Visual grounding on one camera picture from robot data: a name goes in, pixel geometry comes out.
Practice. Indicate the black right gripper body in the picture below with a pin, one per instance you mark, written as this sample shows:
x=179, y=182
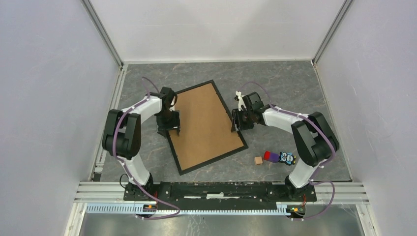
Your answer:
x=242, y=119

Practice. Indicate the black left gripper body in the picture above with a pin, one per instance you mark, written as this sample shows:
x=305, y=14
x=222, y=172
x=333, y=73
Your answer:
x=167, y=120

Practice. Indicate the brown backing board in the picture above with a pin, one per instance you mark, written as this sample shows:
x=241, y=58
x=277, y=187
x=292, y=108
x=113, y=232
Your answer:
x=205, y=127

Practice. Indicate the black picture frame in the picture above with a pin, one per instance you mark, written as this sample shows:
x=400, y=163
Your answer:
x=242, y=146

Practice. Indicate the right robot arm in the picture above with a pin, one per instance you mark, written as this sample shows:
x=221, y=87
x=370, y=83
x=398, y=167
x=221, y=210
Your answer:
x=315, y=140

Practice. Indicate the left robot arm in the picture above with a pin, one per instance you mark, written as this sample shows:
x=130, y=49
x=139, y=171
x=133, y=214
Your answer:
x=122, y=132

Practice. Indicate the small wooden cube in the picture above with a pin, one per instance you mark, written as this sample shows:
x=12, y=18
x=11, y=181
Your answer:
x=258, y=160

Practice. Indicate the red purple toy brick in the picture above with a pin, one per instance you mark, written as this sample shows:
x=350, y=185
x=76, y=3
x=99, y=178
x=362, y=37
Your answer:
x=271, y=157

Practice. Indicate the blue owl toy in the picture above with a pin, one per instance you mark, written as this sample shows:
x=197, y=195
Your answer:
x=287, y=158

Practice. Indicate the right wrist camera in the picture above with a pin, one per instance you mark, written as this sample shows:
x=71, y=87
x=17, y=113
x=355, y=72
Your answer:
x=239, y=98

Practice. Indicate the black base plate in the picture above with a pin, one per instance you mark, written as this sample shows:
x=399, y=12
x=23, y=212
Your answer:
x=218, y=195

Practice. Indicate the white cable duct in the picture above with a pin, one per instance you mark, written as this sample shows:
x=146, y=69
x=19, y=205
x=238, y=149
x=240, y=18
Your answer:
x=147, y=209

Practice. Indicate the aluminium frame rail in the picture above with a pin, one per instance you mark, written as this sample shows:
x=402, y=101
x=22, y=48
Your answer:
x=102, y=31

